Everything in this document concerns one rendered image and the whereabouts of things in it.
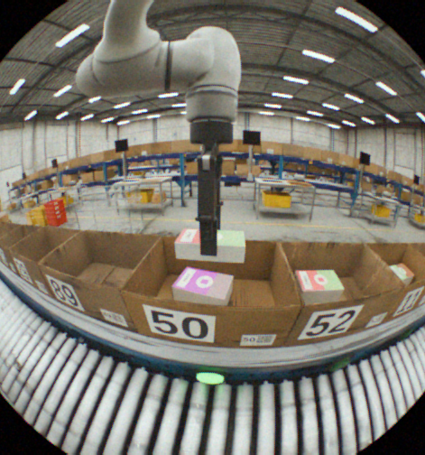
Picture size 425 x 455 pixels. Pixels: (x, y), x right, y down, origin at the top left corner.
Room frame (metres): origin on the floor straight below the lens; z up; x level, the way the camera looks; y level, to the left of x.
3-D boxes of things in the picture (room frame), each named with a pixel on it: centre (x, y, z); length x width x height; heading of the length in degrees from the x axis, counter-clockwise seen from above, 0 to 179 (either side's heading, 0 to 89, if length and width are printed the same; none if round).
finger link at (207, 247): (0.29, 0.01, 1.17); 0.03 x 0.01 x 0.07; 83
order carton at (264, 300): (0.39, -0.01, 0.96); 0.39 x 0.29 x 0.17; 84
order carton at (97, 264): (0.43, 0.38, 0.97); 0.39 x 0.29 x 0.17; 84
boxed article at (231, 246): (0.32, 0.00, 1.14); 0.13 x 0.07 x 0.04; 83
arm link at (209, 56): (0.32, 0.01, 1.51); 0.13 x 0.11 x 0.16; 104
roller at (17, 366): (0.02, 0.77, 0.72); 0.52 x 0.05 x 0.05; 174
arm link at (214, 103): (0.33, 0.00, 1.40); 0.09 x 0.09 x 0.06
